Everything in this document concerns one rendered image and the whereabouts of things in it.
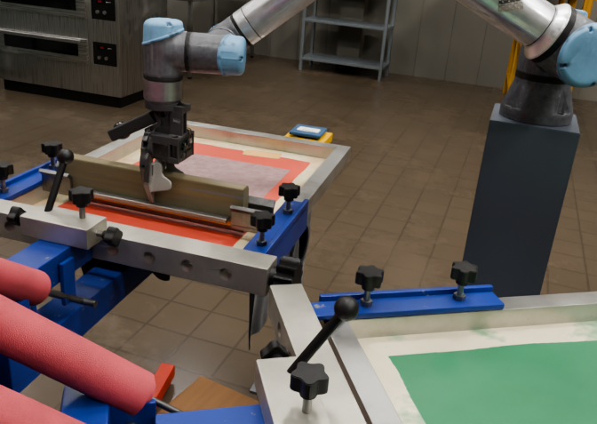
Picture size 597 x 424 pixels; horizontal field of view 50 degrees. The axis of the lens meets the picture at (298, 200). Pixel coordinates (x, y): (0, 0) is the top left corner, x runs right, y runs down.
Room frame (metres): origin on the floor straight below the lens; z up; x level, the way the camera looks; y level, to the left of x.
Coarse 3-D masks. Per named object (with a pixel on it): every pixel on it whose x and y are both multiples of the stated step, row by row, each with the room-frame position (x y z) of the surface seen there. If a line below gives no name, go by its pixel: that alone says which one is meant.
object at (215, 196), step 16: (80, 160) 1.26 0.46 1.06; (96, 160) 1.25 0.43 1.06; (80, 176) 1.25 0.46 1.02; (96, 176) 1.24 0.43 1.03; (112, 176) 1.23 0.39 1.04; (128, 176) 1.22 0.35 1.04; (176, 176) 1.20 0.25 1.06; (192, 176) 1.21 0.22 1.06; (112, 192) 1.23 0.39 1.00; (128, 192) 1.23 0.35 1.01; (144, 192) 1.22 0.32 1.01; (160, 192) 1.21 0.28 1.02; (176, 192) 1.20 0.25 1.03; (192, 192) 1.19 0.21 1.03; (208, 192) 1.18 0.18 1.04; (224, 192) 1.17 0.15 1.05; (240, 192) 1.16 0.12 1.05; (192, 208) 1.19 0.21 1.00; (208, 208) 1.18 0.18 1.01; (224, 208) 1.17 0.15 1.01
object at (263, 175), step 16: (240, 160) 1.63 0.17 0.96; (256, 160) 1.64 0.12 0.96; (272, 160) 1.66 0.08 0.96; (288, 160) 1.67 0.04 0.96; (224, 176) 1.50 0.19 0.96; (240, 176) 1.51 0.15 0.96; (256, 176) 1.52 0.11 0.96; (272, 176) 1.53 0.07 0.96; (288, 176) 1.54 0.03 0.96; (256, 192) 1.41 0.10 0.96; (272, 192) 1.42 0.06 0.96; (160, 224) 1.19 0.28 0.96; (176, 224) 1.20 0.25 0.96; (192, 224) 1.20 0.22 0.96; (208, 240) 1.13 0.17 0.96; (224, 240) 1.14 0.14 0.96
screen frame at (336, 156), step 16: (144, 128) 1.74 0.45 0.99; (192, 128) 1.81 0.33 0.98; (208, 128) 1.80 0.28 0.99; (224, 128) 1.81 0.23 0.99; (112, 144) 1.58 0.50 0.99; (128, 144) 1.61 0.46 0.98; (240, 144) 1.77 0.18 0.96; (256, 144) 1.76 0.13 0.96; (272, 144) 1.75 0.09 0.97; (288, 144) 1.74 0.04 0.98; (304, 144) 1.73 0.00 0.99; (320, 144) 1.73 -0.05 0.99; (112, 160) 1.53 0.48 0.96; (336, 160) 1.60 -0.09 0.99; (320, 176) 1.46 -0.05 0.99; (336, 176) 1.57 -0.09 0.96; (32, 192) 1.23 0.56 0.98; (48, 192) 1.28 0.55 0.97; (304, 192) 1.35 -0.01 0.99; (320, 192) 1.41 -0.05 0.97
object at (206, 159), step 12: (204, 144) 1.75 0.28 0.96; (192, 156) 1.63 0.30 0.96; (204, 156) 1.64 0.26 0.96; (216, 156) 1.65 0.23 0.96; (228, 156) 1.66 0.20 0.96; (180, 168) 1.53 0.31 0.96; (192, 168) 1.54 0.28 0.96; (204, 168) 1.55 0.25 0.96; (216, 168) 1.55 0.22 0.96; (60, 204) 1.25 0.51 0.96; (72, 204) 1.25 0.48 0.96; (96, 204) 1.26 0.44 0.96; (108, 216) 1.21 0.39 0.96; (120, 216) 1.21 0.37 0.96; (132, 216) 1.22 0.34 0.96; (144, 216) 1.22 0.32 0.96
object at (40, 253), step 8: (40, 240) 0.91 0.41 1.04; (32, 248) 0.88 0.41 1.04; (40, 248) 0.89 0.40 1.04; (48, 248) 0.89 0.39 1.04; (56, 248) 0.89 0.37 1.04; (64, 248) 0.89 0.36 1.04; (72, 248) 0.90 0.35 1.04; (80, 248) 0.92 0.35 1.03; (16, 256) 0.85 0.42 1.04; (24, 256) 0.86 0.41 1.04; (32, 256) 0.86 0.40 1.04; (40, 256) 0.86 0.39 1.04; (48, 256) 0.86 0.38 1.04; (56, 256) 0.87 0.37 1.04; (64, 256) 0.88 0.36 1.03; (72, 256) 0.90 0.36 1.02; (80, 256) 0.92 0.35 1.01; (88, 256) 0.94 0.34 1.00; (24, 264) 0.83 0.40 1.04; (32, 264) 0.83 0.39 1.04; (40, 264) 0.84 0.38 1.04; (48, 264) 0.85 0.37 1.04; (56, 264) 0.86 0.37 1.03; (80, 264) 0.92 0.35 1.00; (48, 272) 0.85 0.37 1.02; (56, 272) 0.86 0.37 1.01; (56, 280) 0.86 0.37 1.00
